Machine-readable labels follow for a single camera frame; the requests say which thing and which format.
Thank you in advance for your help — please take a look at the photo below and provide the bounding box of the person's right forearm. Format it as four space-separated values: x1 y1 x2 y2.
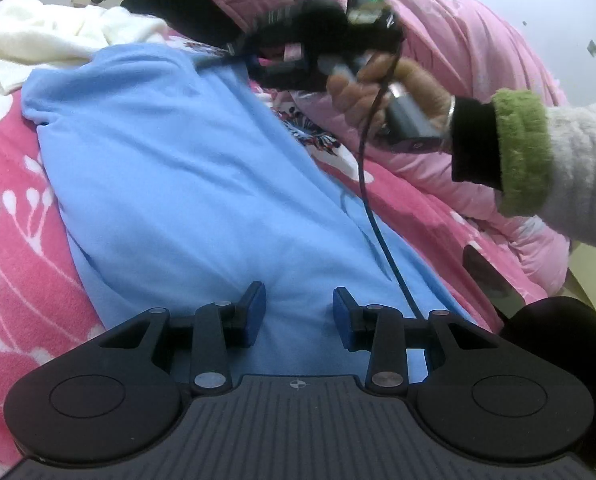
449 89 596 263

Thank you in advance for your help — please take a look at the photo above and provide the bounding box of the black cable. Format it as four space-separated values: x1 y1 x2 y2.
357 52 425 322

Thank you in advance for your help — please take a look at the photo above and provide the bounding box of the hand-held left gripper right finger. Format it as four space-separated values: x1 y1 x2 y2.
332 287 499 395

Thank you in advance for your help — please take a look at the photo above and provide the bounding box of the black garment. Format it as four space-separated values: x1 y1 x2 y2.
120 0 259 47

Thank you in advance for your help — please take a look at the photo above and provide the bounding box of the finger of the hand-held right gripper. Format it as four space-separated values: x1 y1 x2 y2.
244 6 305 49
249 59 325 93

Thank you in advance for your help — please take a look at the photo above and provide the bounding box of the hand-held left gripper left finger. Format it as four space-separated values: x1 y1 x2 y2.
100 281 267 395

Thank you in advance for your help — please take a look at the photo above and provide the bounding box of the light pink quilt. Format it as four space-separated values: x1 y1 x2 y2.
298 0 572 302

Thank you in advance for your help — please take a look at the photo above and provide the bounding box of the blue t-shirt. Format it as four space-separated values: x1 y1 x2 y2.
22 44 479 378

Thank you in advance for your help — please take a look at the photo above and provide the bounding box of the cream cloth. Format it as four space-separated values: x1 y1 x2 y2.
0 0 169 94

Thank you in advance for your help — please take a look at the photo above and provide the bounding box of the pink printed blanket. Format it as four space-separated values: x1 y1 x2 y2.
0 25 509 468

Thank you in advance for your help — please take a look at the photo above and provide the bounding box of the person's right hand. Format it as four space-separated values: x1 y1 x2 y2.
327 54 457 133

